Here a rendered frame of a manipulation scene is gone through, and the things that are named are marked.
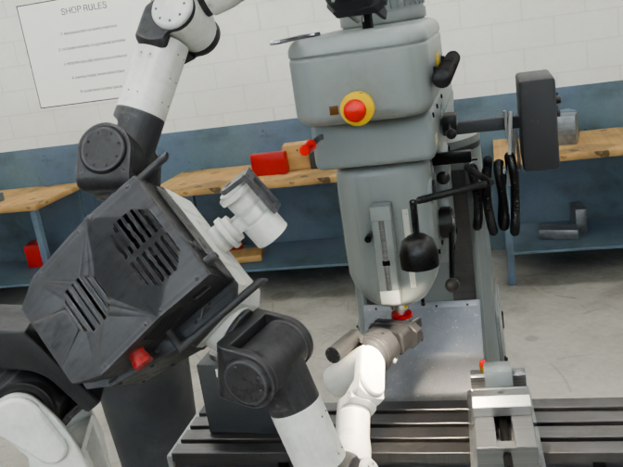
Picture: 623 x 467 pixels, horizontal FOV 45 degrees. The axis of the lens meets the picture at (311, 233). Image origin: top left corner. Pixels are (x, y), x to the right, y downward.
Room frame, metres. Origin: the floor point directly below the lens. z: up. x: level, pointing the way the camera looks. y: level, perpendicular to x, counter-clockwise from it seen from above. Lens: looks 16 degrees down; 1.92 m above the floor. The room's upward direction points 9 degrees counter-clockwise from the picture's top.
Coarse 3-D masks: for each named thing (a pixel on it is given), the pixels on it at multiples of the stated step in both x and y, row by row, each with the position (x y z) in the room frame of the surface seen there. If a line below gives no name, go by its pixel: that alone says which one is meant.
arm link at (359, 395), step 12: (360, 348) 1.37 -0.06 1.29; (372, 348) 1.37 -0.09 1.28; (360, 360) 1.33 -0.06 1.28; (372, 360) 1.34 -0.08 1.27; (360, 372) 1.31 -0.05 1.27; (372, 372) 1.32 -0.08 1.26; (384, 372) 1.34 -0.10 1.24; (360, 384) 1.29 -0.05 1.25; (372, 384) 1.30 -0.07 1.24; (384, 384) 1.32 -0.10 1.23; (348, 396) 1.29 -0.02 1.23; (360, 396) 1.28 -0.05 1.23; (372, 396) 1.29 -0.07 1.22; (372, 408) 1.29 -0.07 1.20
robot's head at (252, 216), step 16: (240, 192) 1.25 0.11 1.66; (240, 208) 1.25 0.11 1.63; (256, 208) 1.25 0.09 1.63; (224, 224) 1.25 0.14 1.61; (240, 224) 1.26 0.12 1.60; (256, 224) 1.24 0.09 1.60; (272, 224) 1.25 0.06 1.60; (240, 240) 1.26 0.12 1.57; (256, 240) 1.25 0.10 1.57; (272, 240) 1.25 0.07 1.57
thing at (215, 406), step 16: (208, 352) 1.74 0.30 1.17; (208, 368) 1.67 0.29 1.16; (208, 384) 1.67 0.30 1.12; (208, 400) 1.67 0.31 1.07; (224, 400) 1.66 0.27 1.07; (208, 416) 1.67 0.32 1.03; (224, 416) 1.66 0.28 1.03; (240, 416) 1.65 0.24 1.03; (256, 416) 1.64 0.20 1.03; (224, 432) 1.66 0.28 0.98; (240, 432) 1.65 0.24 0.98; (256, 432) 1.64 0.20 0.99; (272, 432) 1.63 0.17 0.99
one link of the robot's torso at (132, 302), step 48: (144, 192) 1.11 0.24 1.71; (96, 240) 1.10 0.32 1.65; (144, 240) 1.32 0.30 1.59; (192, 240) 1.12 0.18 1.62; (48, 288) 1.12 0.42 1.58; (96, 288) 1.09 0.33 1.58; (144, 288) 1.05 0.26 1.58; (192, 288) 1.04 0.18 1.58; (240, 288) 1.15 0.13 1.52; (48, 336) 1.10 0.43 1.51; (96, 336) 1.07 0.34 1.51; (144, 336) 1.05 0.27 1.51; (192, 336) 1.09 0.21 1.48; (96, 384) 1.12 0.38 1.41
